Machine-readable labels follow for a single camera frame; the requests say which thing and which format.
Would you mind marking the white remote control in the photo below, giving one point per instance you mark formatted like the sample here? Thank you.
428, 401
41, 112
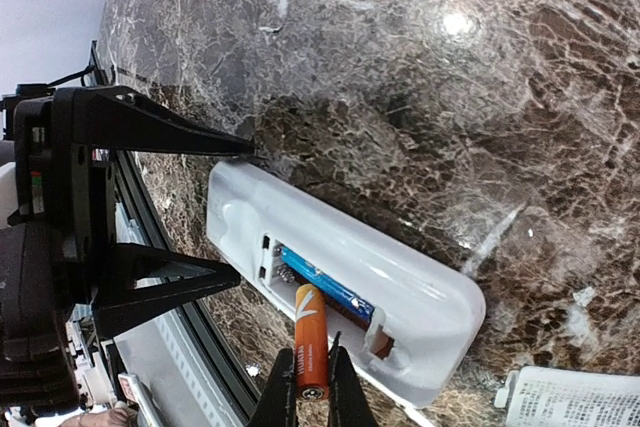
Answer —
426, 315

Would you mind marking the blue AAA battery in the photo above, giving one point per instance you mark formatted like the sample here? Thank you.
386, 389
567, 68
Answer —
355, 308

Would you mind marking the white slotted cable duct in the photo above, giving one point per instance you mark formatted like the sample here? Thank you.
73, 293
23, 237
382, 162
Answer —
158, 370

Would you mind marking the orange AAA battery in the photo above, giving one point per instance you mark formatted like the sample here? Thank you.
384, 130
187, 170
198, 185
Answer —
311, 344

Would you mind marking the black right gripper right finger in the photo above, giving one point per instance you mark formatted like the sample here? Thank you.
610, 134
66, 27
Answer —
348, 405

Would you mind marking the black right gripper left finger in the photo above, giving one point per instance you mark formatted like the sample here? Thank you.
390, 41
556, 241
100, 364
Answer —
277, 404

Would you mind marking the white battery compartment cover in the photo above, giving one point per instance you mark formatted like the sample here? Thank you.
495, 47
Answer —
541, 396

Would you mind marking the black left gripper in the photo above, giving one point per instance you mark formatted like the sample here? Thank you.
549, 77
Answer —
47, 244

